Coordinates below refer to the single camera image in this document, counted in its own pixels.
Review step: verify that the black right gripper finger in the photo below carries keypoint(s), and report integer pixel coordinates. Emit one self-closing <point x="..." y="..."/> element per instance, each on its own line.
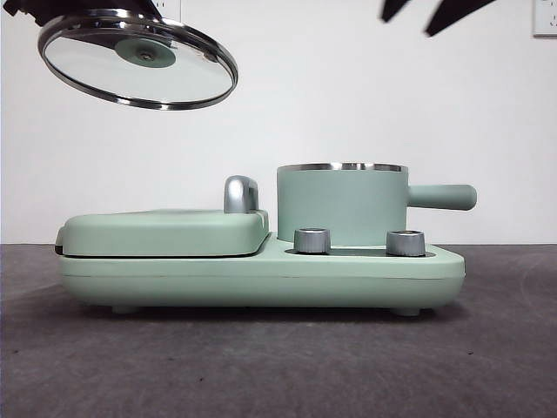
<point x="393" y="8"/>
<point x="457" y="13"/>

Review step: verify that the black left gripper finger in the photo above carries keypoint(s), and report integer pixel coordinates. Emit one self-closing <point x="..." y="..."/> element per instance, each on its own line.
<point x="137" y="6"/>

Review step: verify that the glass pot lid green knob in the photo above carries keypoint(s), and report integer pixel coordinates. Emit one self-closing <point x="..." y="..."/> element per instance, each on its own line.
<point x="87" y="56"/>

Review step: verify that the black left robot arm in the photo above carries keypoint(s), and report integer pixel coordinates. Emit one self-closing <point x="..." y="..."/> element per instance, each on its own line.
<point x="19" y="8"/>

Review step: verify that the mint green grill cover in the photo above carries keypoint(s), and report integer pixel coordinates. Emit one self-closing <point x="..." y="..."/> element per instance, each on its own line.
<point x="152" y="231"/>

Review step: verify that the silver control knob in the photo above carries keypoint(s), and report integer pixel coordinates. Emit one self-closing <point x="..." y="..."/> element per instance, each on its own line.
<point x="405" y="243"/>
<point x="311" y="240"/>

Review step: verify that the mint green breakfast machine base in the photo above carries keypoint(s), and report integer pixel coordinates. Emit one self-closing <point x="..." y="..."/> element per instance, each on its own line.
<point x="261" y="278"/>

